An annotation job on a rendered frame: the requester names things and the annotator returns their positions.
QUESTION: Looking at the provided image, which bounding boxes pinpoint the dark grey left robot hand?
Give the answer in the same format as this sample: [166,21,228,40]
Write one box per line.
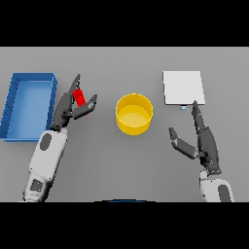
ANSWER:
[49,73,98,132]

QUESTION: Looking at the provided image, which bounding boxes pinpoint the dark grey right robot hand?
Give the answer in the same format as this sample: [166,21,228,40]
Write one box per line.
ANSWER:
[167,99,223,176]

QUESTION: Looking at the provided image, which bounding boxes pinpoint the red beaker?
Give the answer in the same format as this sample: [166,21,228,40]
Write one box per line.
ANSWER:
[71,89,88,108]

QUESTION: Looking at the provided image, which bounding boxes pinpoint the yellow bowl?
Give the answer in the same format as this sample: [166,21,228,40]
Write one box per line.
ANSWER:
[115,92,155,136]

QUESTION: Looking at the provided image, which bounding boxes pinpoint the pale square measuring scale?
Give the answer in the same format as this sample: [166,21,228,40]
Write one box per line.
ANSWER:
[161,70,206,111]

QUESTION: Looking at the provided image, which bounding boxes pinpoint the blue tray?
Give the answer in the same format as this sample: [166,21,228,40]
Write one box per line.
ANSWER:
[0,72,58,143]

